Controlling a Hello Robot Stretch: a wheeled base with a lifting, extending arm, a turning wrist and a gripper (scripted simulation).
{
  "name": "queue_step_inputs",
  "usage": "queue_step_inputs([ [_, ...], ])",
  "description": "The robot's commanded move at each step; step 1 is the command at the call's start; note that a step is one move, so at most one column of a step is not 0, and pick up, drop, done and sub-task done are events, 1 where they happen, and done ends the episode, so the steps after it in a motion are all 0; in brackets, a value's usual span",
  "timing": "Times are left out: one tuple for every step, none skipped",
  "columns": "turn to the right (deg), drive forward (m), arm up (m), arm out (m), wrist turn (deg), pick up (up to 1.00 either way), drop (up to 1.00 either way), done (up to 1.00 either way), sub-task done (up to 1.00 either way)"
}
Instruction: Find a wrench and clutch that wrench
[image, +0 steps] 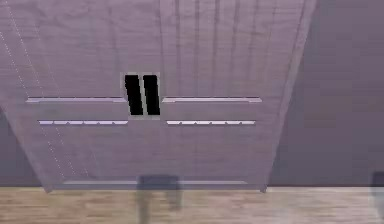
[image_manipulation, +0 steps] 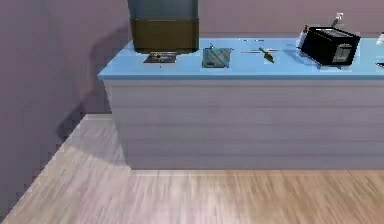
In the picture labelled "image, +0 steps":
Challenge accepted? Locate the pale purple wooden cupboard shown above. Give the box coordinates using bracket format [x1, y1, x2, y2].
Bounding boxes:
[0, 0, 318, 194]

